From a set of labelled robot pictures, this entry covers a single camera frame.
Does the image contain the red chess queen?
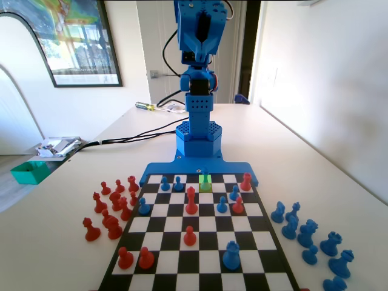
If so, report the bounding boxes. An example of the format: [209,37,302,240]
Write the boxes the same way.
[185,186,199,215]

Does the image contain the red chess bishop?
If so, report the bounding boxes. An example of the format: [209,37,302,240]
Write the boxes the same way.
[92,191,107,213]
[118,196,133,221]

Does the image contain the blue chess knight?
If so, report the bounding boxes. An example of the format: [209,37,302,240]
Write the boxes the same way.
[270,201,286,224]
[281,215,298,240]

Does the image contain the blue chess rook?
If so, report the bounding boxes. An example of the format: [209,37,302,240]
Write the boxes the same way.
[222,241,241,270]
[319,231,343,256]

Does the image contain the blue chess piece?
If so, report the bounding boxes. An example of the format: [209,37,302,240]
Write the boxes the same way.
[323,275,348,291]

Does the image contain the white door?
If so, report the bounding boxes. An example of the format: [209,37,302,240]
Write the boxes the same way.
[136,0,245,104]

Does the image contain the white paper sheets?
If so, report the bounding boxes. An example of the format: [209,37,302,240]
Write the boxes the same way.
[162,102,187,114]

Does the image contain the black framed poster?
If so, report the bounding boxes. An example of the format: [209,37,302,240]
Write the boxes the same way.
[0,0,124,89]

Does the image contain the pile of papers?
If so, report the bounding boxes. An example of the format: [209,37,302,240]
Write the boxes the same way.
[35,136,83,158]

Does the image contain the black and white chessboard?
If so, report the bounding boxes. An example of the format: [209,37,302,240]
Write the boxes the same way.
[97,173,301,291]

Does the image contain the green plastic box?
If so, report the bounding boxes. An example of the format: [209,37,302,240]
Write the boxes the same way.
[10,161,51,185]

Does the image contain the red white servo wires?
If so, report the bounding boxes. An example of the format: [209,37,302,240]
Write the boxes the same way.
[224,0,236,21]

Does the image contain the silver door handle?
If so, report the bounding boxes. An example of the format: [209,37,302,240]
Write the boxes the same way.
[150,70,180,79]

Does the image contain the black cable behind arm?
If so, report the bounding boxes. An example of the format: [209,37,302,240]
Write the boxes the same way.
[156,89,182,107]

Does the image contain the yellow handled screwdriver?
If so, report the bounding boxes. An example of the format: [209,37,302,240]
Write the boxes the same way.
[135,101,170,113]

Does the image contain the black table cable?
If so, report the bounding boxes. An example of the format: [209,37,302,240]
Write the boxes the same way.
[69,130,178,154]
[69,119,190,152]

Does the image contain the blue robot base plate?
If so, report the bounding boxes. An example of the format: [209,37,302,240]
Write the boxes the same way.
[139,148,260,187]

